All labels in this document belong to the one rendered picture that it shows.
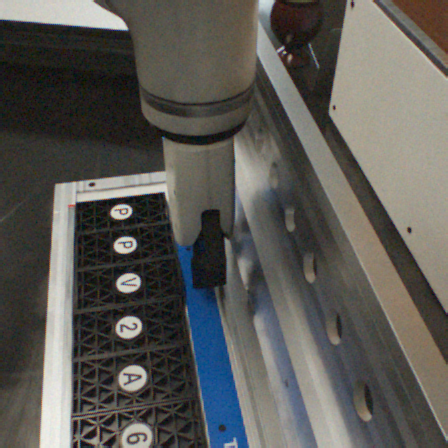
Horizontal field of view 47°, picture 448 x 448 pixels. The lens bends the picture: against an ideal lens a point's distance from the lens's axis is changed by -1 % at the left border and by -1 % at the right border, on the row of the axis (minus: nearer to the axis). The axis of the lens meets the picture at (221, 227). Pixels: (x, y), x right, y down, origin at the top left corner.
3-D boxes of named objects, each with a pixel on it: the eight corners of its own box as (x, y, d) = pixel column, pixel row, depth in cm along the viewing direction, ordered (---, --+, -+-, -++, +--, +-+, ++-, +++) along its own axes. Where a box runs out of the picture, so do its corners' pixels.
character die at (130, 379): (74, 367, 43) (71, 360, 42) (189, 350, 45) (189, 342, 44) (73, 423, 40) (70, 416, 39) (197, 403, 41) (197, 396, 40)
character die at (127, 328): (74, 319, 47) (72, 312, 46) (182, 304, 48) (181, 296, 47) (73, 367, 43) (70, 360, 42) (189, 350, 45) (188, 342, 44)
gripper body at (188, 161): (142, 70, 41) (154, 177, 49) (153, 145, 34) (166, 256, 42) (233, 62, 42) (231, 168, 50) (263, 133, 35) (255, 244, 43)
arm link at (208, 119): (134, 49, 40) (138, 84, 42) (142, 111, 33) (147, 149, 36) (240, 40, 41) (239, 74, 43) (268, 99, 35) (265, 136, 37)
